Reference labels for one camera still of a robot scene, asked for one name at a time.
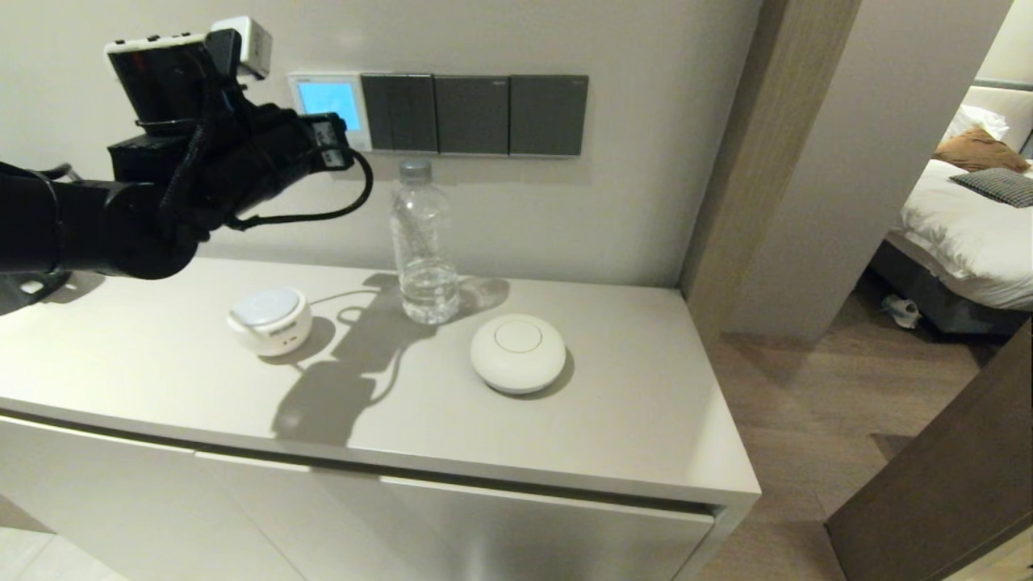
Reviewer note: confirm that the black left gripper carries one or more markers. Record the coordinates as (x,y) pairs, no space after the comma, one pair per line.
(258,149)

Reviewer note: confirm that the white wall thermostat panel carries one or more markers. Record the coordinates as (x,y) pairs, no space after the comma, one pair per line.
(331,93)

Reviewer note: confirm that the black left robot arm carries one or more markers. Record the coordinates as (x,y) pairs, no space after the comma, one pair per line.
(81,218)

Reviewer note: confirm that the clear plastic water bottle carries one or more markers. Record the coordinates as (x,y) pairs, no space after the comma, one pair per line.
(425,242)

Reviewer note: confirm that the white round smart speaker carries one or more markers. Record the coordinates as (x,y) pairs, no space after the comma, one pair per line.
(270,323)

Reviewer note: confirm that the grey sideboard cabinet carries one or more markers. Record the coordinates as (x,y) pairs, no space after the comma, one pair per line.
(161,363)

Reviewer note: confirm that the white round dome device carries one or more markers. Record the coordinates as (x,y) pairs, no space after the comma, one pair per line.
(518,353)

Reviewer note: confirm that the black glossy stand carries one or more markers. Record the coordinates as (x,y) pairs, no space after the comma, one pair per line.
(28,292)

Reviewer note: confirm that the grey cabinet door wide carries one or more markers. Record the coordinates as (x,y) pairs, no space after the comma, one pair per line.
(484,541)

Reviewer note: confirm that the grey cabinet door narrow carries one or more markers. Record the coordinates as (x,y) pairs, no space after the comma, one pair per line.
(97,508)

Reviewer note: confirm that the white slipper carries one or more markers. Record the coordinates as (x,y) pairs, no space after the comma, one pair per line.
(902,312)

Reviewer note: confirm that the dark grey bed base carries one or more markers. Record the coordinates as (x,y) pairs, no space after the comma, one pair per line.
(944,311)

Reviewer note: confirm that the white pillow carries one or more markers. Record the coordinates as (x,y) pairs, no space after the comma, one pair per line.
(972,121)

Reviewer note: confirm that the white bed duvet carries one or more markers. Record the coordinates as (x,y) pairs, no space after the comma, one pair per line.
(968,242)

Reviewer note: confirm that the brown pillow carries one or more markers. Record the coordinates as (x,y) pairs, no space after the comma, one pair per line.
(976,152)

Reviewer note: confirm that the grey checked pillow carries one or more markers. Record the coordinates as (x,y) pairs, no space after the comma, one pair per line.
(997,187)

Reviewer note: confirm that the beige upholstered headboard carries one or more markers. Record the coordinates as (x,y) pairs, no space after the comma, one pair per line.
(1013,105)

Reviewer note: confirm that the dark brown wooden door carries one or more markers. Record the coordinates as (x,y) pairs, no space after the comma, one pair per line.
(944,492)

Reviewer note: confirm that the grey triple rocker switch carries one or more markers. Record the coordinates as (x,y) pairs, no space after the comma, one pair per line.
(399,113)

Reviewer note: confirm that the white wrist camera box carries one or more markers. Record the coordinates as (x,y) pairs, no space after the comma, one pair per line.
(250,44)

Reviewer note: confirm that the wooden door frame post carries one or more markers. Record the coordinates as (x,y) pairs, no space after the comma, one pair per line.
(759,161)

